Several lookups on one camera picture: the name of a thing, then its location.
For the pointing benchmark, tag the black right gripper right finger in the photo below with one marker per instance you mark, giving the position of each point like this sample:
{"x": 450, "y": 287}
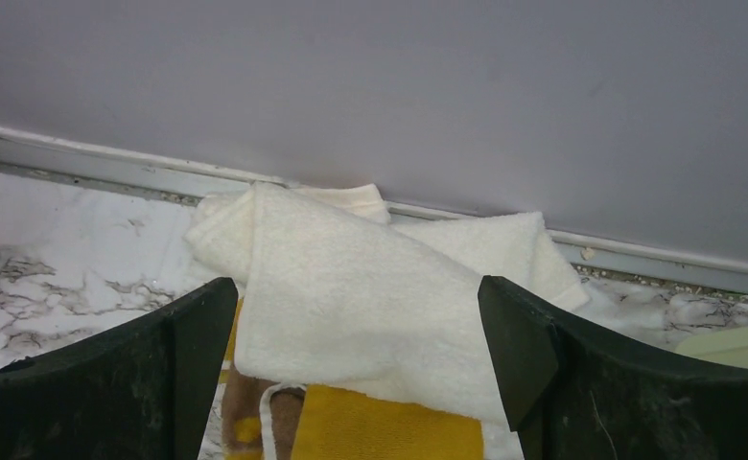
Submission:
{"x": 572, "y": 389}

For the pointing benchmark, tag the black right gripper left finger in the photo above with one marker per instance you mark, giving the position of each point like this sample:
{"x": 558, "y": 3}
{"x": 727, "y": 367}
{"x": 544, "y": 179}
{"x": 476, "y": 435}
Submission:
{"x": 140, "y": 390}

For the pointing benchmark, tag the white terry towel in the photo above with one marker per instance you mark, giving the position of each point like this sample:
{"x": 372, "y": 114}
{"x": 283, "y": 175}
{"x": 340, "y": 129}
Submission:
{"x": 336, "y": 294}

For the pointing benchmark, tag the yellow towel white trim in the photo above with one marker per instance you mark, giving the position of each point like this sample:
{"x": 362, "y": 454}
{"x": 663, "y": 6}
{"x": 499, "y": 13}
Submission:
{"x": 262, "y": 419}

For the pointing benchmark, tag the light green plastic basket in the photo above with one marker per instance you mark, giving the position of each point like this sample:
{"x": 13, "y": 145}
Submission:
{"x": 728, "y": 347}

